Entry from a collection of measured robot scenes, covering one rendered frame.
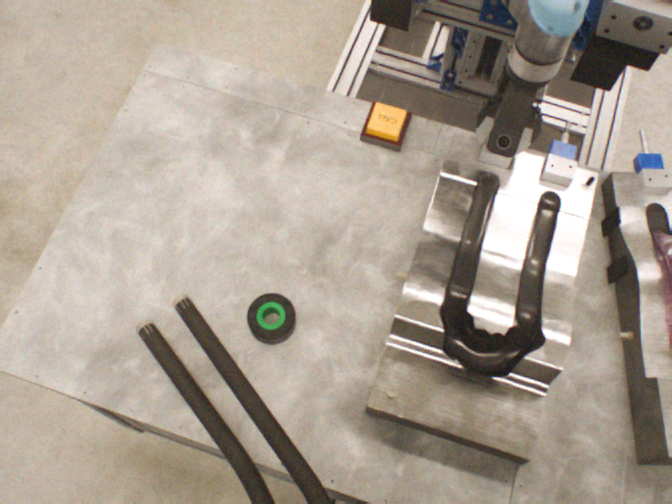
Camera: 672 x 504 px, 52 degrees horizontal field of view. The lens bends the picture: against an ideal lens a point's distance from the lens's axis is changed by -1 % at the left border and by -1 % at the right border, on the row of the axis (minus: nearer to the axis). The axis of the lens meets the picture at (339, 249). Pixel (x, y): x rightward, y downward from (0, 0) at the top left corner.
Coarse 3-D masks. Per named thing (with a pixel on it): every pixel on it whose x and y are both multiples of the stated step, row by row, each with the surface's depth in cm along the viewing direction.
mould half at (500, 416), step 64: (448, 192) 118; (512, 192) 118; (576, 192) 118; (448, 256) 112; (512, 256) 114; (576, 256) 114; (512, 320) 104; (384, 384) 108; (448, 384) 108; (512, 384) 108; (512, 448) 104
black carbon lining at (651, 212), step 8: (648, 208) 121; (656, 208) 121; (664, 208) 121; (648, 216) 120; (656, 216) 121; (664, 216) 120; (648, 224) 120; (656, 224) 120; (664, 224) 120; (664, 232) 119
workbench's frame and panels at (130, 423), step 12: (36, 384) 115; (96, 408) 153; (120, 420) 167; (132, 420) 161; (156, 432) 174; (168, 432) 113; (192, 444) 170; (216, 456) 176; (264, 468) 161; (288, 480) 171; (336, 492) 110
